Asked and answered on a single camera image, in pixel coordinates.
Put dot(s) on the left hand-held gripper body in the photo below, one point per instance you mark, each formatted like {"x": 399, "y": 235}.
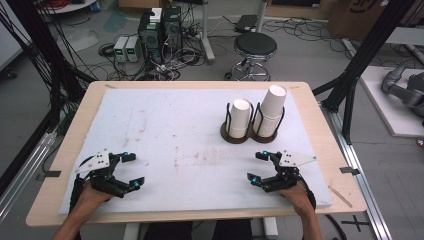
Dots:
{"x": 100, "y": 161}

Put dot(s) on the person's left hand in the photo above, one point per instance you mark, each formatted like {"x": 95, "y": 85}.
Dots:
{"x": 88, "y": 200}

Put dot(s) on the thin wooden stick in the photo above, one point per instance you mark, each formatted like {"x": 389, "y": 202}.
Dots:
{"x": 340, "y": 196}

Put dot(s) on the brown cardboard box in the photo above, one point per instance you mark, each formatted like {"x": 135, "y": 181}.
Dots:
{"x": 350, "y": 16}

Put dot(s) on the black computer tower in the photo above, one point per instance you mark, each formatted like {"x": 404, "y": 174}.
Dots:
{"x": 172, "y": 30}
{"x": 150, "y": 40}

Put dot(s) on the grey desk leg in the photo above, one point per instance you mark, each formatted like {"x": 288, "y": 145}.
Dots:
{"x": 206, "y": 36}

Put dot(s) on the flat black device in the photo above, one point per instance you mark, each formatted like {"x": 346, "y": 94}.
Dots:
{"x": 246, "y": 23}

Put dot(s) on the white box on tower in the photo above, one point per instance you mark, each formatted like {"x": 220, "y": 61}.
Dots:
{"x": 156, "y": 15}

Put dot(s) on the black tape strip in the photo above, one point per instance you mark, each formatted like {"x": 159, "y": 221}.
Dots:
{"x": 52, "y": 173}
{"x": 350, "y": 170}

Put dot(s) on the aluminium floor rail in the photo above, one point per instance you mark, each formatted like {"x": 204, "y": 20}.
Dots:
{"x": 363, "y": 186}
{"x": 26, "y": 170}

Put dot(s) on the person's right hand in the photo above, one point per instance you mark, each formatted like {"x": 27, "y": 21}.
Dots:
{"x": 300, "y": 200}

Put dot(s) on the grey bench power supply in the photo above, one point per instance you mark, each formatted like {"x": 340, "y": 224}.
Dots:
{"x": 120, "y": 49}
{"x": 132, "y": 49}

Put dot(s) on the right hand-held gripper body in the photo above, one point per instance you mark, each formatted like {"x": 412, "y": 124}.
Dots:
{"x": 286, "y": 173}

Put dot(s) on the light wooden table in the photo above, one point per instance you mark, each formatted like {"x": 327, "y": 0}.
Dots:
{"x": 316, "y": 133}

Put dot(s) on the black metal frame post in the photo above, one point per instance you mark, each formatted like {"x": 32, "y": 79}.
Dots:
{"x": 366, "y": 50}
{"x": 43, "y": 50}

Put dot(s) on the black round stool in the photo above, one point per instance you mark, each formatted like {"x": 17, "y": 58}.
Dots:
{"x": 255, "y": 45}

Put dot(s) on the white foam mat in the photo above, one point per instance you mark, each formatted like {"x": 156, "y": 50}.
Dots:
{"x": 183, "y": 116}

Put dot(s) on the tall stack of paper cups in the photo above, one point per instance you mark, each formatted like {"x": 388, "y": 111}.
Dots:
{"x": 271, "y": 106}

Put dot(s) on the white floor platform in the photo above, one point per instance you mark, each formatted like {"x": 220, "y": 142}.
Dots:
{"x": 390, "y": 113}

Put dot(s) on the short stack of paper cups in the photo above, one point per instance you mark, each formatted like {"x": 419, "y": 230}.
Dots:
{"x": 240, "y": 116}

